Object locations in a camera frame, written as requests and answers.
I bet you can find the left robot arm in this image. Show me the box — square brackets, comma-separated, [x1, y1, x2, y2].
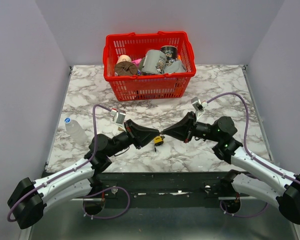
[7, 119, 160, 230]

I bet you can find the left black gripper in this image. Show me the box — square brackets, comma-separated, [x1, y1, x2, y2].
[106, 119, 160, 158]

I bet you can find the dark printed cup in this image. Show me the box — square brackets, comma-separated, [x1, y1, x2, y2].
[160, 45, 178, 65]

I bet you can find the purple cable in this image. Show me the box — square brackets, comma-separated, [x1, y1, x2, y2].
[204, 92, 300, 218]
[6, 104, 131, 222]

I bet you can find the clear plastic water bottle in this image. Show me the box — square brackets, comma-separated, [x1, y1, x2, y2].
[64, 117, 88, 145]

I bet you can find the pink item in basket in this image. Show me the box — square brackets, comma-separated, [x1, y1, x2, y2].
[131, 58, 143, 67]

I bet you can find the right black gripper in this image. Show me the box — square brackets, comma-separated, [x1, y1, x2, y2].
[163, 111, 221, 143]

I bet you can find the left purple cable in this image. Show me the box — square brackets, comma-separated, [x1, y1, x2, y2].
[6, 104, 131, 222]

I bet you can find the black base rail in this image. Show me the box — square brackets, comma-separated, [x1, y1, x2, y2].
[41, 171, 251, 210]

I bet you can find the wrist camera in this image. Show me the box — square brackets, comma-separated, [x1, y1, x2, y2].
[191, 97, 208, 122]
[110, 108, 126, 125]

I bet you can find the beige round ball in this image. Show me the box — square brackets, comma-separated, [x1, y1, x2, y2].
[116, 54, 132, 64]

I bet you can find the red plastic shopping basket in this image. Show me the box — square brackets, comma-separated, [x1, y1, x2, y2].
[103, 31, 196, 101]

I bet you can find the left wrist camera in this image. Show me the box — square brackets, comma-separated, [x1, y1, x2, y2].
[110, 108, 126, 125]

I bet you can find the brown cloth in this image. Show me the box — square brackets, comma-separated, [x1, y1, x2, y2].
[114, 61, 138, 77]

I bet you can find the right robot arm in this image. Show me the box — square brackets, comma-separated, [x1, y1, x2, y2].
[162, 111, 300, 225]

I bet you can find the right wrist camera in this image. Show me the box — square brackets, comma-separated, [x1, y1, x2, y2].
[191, 97, 208, 122]

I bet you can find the yellow black padlock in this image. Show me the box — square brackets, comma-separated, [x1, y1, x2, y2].
[153, 135, 165, 152]

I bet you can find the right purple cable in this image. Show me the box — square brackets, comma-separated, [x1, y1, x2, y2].
[204, 92, 300, 218]

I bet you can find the grey printed cloth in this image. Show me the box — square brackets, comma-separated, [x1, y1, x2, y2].
[139, 49, 187, 75]

